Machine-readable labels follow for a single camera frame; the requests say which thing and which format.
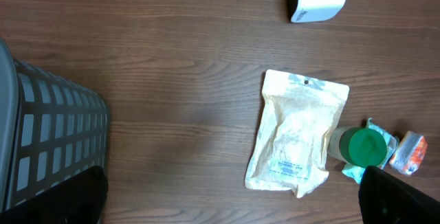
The beige paper pouch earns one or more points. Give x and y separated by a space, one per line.
299 115

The green lid jar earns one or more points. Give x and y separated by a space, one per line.
357 146

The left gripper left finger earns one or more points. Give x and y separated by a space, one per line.
80 199

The grey plastic mesh basket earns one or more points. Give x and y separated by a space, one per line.
51 130

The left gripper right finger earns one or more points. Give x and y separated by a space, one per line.
384 198

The teal tissue packet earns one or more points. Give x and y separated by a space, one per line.
357 172

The orange snack packet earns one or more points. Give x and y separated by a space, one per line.
409 154

